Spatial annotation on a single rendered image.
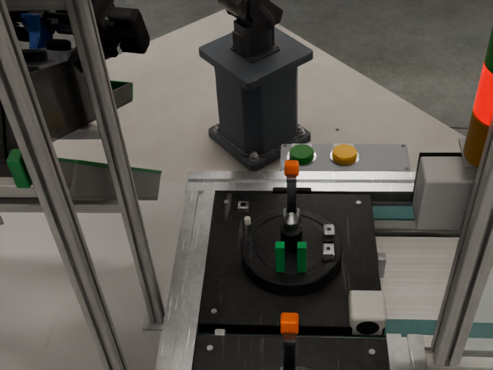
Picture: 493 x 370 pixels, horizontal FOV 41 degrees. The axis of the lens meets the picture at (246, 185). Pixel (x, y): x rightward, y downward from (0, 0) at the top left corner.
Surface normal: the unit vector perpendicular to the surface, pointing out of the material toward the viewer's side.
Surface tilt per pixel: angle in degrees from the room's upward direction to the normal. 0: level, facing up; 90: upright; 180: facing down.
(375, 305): 0
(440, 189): 90
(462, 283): 90
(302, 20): 0
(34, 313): 0
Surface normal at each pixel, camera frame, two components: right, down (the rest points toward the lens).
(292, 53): -0.05, -0.72
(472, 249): -0.06, 0.69
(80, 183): 0.97, 0.13
